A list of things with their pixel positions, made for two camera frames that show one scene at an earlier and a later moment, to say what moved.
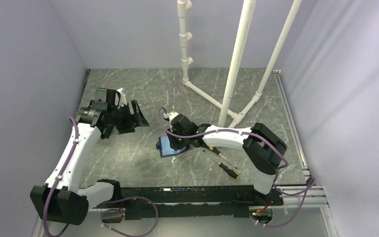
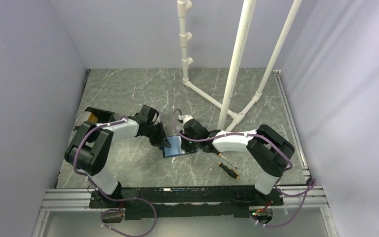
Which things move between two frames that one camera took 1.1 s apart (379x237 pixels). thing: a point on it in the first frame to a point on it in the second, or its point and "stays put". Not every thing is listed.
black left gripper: (136, 119) to (161, 138)
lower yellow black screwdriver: (229, 171) stays put
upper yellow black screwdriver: (218, 152) stays put
